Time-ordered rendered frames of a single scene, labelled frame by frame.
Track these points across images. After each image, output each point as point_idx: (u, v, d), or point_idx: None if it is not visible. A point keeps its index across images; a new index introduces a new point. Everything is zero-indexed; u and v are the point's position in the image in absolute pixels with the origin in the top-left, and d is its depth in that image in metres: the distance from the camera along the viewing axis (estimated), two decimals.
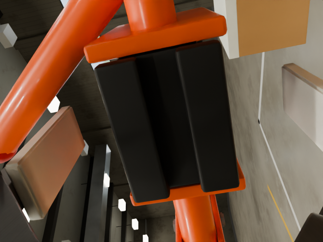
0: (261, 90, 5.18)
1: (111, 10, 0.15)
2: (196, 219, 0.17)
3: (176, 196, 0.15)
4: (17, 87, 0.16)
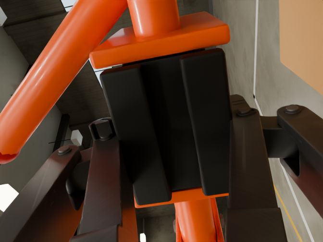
0: (255, 60, 4.92)
1: (116, 15, 0.15)
2: (197, 221, 0.17)
3: (178, 199, 0.15)
4: (21, 90, 0.16)
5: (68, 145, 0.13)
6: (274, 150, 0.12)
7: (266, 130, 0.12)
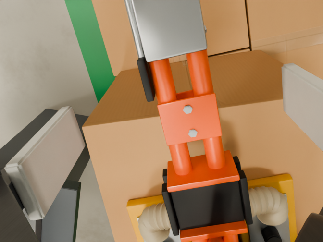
0: None
1: (210, 239, 0.37)
2: (171, 155, 0.35)
3: (167, 177, 0.35)
4: None
5: None
6: None
7: None
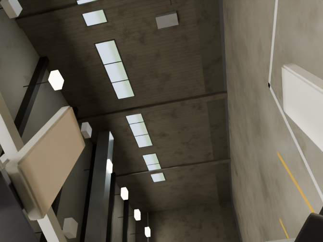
0: (273, 48, 5.07)
1: None
2: None
3: None
4: None
5: None
6: None
7: None
